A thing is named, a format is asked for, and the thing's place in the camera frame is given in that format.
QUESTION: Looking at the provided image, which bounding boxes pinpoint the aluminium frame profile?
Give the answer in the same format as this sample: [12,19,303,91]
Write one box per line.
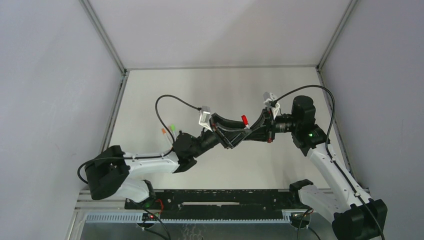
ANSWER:
[99,71,130,155]

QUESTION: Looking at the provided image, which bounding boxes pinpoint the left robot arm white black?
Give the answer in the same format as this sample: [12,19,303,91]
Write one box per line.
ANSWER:
[81,113,252,203]

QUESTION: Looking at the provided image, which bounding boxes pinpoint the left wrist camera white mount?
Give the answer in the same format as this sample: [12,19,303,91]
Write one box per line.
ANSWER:
[198,105,212,131]

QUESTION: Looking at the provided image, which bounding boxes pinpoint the left black camera cable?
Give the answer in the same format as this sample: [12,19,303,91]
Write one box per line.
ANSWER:
[76,94,203,185]

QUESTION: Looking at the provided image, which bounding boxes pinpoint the black camera cable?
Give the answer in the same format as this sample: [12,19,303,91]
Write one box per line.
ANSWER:
[76,94,203,185]
[271,85,386,240]

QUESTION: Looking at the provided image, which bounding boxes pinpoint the right black camera cable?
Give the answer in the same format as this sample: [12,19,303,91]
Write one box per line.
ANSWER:
[271,85,386,240]

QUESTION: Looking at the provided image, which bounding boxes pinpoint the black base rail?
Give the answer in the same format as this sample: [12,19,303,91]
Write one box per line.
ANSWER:
[124,188,312,221]

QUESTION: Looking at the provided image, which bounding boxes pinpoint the red pen cap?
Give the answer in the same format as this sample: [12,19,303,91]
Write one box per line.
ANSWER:
[241,115,249,126]

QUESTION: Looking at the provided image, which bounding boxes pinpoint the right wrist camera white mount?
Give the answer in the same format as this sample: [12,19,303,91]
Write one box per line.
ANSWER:
[263,91,281,120]

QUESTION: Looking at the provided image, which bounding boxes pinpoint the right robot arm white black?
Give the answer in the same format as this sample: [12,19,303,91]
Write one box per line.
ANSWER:
[249,92,388,240]

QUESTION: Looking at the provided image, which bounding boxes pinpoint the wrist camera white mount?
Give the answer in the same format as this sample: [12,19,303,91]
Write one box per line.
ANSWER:
[263,91,281,120]
[198,105,212,131]

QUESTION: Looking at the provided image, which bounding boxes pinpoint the small circuit board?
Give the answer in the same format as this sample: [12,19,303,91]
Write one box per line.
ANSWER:
[141,212,160,222]

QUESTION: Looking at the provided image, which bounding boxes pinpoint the white pen peach end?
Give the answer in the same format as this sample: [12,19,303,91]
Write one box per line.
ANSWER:
[163,133,173,147]

